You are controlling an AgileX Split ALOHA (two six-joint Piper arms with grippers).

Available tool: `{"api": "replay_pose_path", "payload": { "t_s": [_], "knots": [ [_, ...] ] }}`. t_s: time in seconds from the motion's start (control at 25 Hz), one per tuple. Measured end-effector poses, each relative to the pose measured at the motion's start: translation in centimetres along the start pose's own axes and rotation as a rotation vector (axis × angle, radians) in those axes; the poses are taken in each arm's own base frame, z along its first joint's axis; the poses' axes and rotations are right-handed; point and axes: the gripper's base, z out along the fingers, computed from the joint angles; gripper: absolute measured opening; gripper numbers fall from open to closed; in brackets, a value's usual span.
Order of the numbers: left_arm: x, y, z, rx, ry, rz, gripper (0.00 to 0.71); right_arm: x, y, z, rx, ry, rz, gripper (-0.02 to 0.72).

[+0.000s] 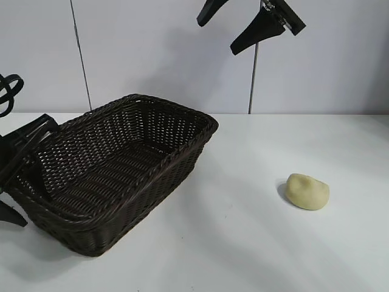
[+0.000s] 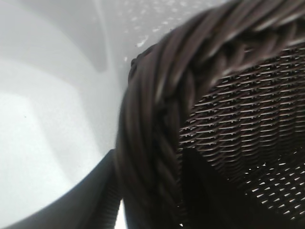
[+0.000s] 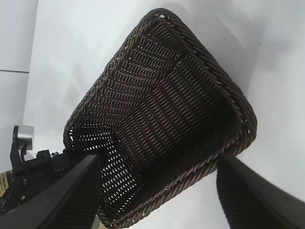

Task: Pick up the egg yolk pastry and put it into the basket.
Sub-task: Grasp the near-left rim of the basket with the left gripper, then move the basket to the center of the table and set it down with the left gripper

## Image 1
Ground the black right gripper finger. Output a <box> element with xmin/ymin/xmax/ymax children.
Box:
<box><xmin>196</xmin><ymin>0</ymin><xmax>226</xmax><ymax>27</ymax></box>
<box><xmin>230</xmin><ymin>6</ymin><xmax>286</xmax><ymax>56</ymax></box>

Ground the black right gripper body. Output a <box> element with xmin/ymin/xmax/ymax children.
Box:
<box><xmin>263</xmin><ymin>0</ymin><xmax>307</xmax><ymax>37</ymax></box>

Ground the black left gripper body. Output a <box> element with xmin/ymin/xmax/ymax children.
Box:
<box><xmin>0</xmin><ymin>113</ymin><xmax>59</xmax><ymax>195</ymax></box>

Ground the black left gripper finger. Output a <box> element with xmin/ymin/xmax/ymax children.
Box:
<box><xmin>29</xmin><ymin>150</ymin><xmax>54</xmax><ymax>203</ymax></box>
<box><xmin>0</xmin><ymin>197</ymin><xmax>29</xmax><ymax>228</ymax></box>

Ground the dark brown wicker basket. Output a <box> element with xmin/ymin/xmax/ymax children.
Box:
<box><xmin>13</xmin><ymin>93</ymin><xmax>219</xmax><ymax>254</ymax></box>

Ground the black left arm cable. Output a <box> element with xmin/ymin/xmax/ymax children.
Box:
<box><xmin>0</xmin><ymin>74</ymin><xmax>26</xmax><ymax>114</ymax></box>

